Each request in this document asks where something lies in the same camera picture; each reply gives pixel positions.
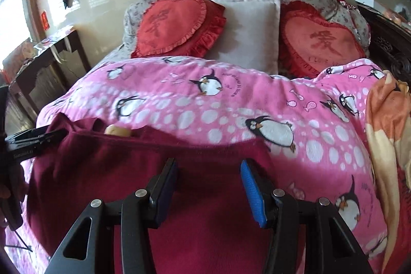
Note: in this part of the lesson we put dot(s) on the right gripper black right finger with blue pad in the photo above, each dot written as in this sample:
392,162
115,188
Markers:
312,234

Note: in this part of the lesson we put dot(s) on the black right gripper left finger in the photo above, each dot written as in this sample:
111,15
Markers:
88,247

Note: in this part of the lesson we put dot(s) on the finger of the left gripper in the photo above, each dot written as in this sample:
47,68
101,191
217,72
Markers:
31,143

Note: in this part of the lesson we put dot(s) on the dark red sweater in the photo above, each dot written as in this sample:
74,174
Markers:
209,226

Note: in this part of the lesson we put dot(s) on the dark wooden desk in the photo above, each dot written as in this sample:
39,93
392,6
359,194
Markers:
66,39

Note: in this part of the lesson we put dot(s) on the pink penguin blanket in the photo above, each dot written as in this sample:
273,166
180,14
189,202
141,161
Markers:
125,119

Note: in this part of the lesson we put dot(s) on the orange cream blanket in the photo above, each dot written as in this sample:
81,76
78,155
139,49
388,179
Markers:
388,135

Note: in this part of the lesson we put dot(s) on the left red heart pillow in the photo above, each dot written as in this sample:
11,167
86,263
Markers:
179,28

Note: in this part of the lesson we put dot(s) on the red heart pillow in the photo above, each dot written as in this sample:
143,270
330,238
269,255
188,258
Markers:
179,28
309,44

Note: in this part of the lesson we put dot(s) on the right red heart pillow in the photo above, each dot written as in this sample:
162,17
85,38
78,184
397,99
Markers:
309,44

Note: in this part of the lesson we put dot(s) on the dark carved wooden headboard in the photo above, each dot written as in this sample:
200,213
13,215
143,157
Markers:
390,44

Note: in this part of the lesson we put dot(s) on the white square pillow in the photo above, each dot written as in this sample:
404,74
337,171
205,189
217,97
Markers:
250,38

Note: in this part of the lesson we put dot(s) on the red wall sticker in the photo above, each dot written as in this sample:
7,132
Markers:
44,21

